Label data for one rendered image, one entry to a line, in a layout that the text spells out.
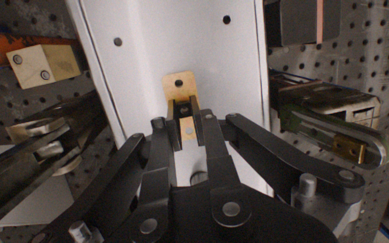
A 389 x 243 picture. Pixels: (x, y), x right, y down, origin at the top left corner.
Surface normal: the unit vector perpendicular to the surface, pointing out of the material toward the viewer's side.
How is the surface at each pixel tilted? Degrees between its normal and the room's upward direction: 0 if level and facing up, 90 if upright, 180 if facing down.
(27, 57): 0
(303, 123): 78
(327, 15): 0
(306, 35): 0
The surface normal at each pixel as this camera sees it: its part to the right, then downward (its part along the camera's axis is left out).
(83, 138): 0.98, -0.20
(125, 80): 0.08, 0.35
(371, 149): -0.94, 0.27
